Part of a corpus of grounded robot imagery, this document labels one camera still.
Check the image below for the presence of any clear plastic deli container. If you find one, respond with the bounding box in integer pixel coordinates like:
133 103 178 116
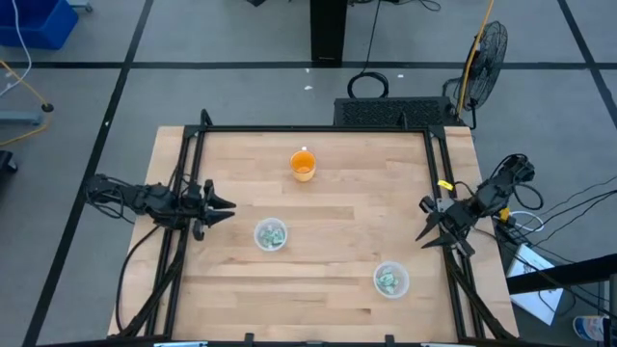
372 260 412 301
253 216 289 254

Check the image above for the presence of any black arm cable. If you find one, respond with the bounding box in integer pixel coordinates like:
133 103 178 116
114 223 162 334

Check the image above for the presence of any yellow hanging cable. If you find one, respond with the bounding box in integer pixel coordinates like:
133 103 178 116
455 0 496 117

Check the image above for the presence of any white cardboard box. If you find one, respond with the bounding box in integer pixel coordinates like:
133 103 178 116
505 242 566 327

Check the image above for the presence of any black aluminium table frame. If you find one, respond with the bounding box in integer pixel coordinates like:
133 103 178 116
106 108 521 347

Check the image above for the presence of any black tower box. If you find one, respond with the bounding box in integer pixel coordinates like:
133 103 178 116
309 0 349 64

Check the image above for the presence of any black hanging cable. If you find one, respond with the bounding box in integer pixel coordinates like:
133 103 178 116
346 0 390 100

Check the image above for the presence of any yellow floor cable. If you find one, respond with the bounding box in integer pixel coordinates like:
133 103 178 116
0 59 55 147

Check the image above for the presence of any black perforated computer case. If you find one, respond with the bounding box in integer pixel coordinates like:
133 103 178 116
333 95 458 129

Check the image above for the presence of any black floor cable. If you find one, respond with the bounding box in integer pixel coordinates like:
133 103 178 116
528 174 617 228
532 190 617 247

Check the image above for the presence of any black metal beam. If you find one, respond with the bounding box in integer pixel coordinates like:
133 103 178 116
505 252 617 296

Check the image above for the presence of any white blue canister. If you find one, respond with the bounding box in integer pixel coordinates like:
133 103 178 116
572 314 611 344

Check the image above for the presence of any black floor fan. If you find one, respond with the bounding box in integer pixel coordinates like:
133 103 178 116
442 19 510 130

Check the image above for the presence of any yellow plastic cup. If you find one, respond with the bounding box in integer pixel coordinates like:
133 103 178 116
289 148 318 183

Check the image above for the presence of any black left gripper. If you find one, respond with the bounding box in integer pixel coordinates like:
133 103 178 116
180 179 238 242

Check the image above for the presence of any white cable coil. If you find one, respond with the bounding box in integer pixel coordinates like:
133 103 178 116
509 209 547 233

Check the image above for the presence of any grey metal base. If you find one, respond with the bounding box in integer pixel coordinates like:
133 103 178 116
0 110 43 127

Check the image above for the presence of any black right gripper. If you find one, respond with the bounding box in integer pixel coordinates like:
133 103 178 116
415 195 479 258

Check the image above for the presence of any white floor cable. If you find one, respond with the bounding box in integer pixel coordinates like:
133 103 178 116
0 0 33 98

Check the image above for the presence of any blue plastic bin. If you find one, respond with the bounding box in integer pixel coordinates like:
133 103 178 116
0 0 80 51

